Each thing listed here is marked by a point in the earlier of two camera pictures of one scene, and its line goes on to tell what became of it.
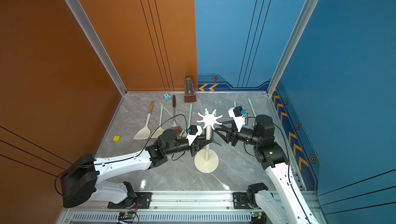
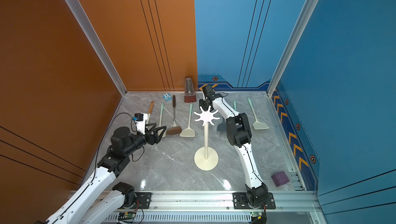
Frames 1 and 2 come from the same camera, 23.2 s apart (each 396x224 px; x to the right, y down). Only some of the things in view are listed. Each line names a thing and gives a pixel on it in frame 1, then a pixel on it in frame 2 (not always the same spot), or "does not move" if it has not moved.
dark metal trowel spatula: (177, 128) does not move
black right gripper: (230, 132) → (201, 104)
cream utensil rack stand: (207, 161) does not move
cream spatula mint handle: (157, 132) does not move
